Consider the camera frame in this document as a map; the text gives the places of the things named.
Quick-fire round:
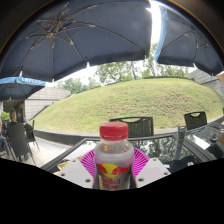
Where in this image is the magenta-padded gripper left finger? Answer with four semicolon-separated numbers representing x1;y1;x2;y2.
57;147;100;190

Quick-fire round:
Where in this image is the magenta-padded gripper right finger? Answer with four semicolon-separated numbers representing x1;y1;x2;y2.
130;147;173;189

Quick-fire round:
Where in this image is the clear red-capped drink bottle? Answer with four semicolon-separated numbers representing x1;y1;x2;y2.
93;121;136;191

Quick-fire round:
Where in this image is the grey parasol pole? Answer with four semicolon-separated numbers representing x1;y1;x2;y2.
172;125;187;162

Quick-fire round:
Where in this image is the black mesh patio chair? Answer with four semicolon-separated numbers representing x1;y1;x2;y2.
183;110;209;131
108;115;155;139
24;119;41;152

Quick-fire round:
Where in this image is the dark wicker chair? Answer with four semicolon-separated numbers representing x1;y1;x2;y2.
5;122;35;164

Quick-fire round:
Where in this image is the person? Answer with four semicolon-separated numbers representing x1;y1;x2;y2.
7;107;20;127

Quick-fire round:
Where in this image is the blue parasol with white print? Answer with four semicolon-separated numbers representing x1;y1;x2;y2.
0;75;47;102

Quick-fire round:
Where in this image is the large dark blue parasol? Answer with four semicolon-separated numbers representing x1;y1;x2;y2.
0;0;153;83

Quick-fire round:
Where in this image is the dark blue parasol, light edge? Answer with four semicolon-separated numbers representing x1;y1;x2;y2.
153;4;224;77

